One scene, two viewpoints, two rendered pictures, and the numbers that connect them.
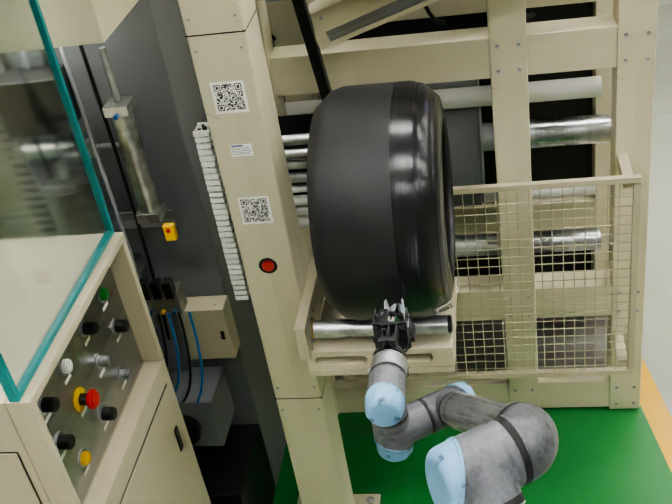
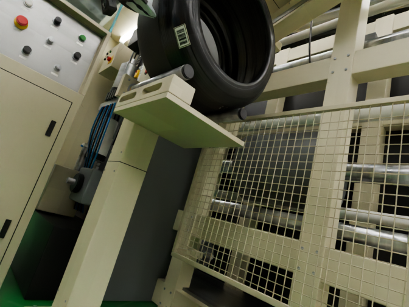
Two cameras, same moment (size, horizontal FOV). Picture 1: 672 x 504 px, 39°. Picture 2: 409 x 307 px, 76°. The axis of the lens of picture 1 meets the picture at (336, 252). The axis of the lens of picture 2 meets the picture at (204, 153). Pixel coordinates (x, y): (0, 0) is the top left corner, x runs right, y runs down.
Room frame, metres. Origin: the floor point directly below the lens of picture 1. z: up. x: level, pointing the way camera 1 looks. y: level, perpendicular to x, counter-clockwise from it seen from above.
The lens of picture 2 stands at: (1.25, -0.77, 0.48)
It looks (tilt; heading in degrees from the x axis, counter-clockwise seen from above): 14 degrees up; 37
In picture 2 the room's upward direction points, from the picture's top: 16 degrees clockwise
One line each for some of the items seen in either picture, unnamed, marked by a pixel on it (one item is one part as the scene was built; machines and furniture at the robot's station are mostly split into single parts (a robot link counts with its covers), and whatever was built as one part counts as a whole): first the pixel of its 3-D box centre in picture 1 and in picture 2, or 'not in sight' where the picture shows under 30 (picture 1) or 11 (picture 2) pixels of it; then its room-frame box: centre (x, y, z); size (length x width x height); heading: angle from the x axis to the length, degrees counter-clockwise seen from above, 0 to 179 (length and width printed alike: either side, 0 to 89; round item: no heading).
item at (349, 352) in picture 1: (381, 347); (151, 99); (1.79, -0.07, 0.84); 0.36 x 0.09 x 0.06; 78
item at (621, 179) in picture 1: (478, 288); (268, 194); (2.20, -0.39, 0.65); 0.90 x 0.02 x 0.70; 78
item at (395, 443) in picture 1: (399, 428); not in sight; (1.36, -0.06, 0.97); 0.11 x 0.08 x 0.11; 109
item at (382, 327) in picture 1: (391, 339); not in sight; (1.51, -0.08, 1.08); 0.12 x 0.08 x 0.09; 167
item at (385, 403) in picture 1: (385, 396); not in sight; (1.36, -0.05, 1.07); 0.11 x 0.08 x 0.09; 167
